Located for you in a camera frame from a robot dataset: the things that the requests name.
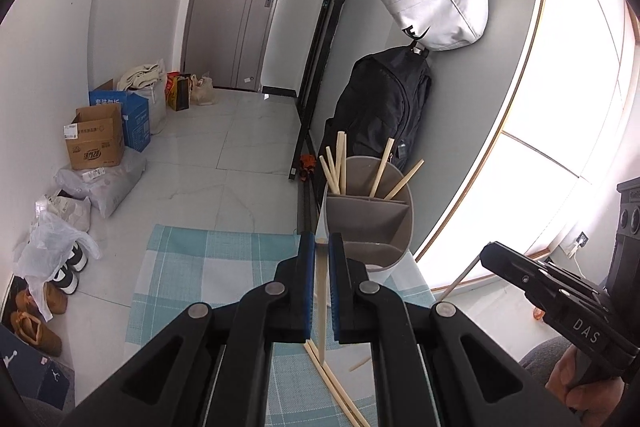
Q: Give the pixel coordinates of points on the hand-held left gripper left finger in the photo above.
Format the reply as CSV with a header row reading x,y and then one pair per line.
x,y
310,294

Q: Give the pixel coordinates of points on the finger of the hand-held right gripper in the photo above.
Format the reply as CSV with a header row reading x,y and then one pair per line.
x,y
515,274
530,258

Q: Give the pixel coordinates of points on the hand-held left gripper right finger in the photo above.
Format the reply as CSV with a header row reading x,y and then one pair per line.
x,y
334,302

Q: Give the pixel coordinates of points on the bundle of wooden chopsticks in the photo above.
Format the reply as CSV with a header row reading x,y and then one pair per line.
x,y
340,389

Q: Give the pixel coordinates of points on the white utensil holder grey inside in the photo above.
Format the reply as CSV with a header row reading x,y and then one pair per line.
x,y
372,219

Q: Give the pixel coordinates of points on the person's right hand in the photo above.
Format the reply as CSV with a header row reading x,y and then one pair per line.
x,y
562,379

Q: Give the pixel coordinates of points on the orange snack packet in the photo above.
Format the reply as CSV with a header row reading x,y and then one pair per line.
x,y
536,312

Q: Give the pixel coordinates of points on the person's right leg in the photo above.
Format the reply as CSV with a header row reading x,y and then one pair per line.
x,y
542,354

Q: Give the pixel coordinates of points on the person's leg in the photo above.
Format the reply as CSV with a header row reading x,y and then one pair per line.
x,y
542,354
42,414

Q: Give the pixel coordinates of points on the black speaker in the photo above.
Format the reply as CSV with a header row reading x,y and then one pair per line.
x,y
627,227

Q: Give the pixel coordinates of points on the teal checked tablecloth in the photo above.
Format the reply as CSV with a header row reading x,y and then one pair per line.
x,y
200,267

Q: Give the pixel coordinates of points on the orange black tool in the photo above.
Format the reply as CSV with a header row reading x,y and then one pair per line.
x,y
307,167

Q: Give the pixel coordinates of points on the bright window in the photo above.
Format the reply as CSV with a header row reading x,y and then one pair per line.
x,y
575,82

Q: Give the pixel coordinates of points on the black backpack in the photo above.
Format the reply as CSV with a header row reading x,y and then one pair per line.
x,y
385,107

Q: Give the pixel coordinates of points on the grey parcel bag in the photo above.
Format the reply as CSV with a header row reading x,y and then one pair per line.
x,y
115,184

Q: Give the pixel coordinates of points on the beige tote bag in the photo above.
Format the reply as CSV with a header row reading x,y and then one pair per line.
x,y
202,92

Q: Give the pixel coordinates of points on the orange and black bag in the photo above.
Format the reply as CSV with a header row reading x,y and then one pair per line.
x,y
179,93

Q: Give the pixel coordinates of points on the black and white sneakers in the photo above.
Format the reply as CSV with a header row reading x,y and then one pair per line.
x,y
70,274

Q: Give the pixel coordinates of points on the white sack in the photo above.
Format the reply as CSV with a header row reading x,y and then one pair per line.
x,y
156,107

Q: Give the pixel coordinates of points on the blue cardboard box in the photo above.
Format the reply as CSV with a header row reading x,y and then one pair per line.
x,y
137,122

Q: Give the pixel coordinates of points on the brown shoe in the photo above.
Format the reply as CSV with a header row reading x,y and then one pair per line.
x,y
26,301
56,299
37,332

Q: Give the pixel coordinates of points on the white parcel bag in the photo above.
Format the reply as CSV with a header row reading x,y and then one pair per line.
x,y
65,209

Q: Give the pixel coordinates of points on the brown cardboard box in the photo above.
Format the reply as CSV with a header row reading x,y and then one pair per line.
x,y
97,142

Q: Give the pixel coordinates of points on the white plastic bag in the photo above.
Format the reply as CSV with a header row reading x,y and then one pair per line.
x,y
45,252

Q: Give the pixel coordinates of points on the cream fabric bag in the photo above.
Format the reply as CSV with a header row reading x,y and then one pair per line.
x,y
142,76

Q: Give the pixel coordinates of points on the dark blue shoebox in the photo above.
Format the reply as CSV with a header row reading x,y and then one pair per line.
x,y
30,372

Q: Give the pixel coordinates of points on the person's left leg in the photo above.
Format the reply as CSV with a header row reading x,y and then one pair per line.
x,y
42,414

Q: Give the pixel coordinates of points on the wall socket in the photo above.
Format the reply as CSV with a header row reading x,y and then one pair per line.
x,y
581,237

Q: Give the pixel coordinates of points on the black floor rail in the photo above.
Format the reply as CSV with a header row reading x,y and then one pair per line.
x,y
306,207

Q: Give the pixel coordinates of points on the black metal frame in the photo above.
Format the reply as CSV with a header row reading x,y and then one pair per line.
x,y
325,32

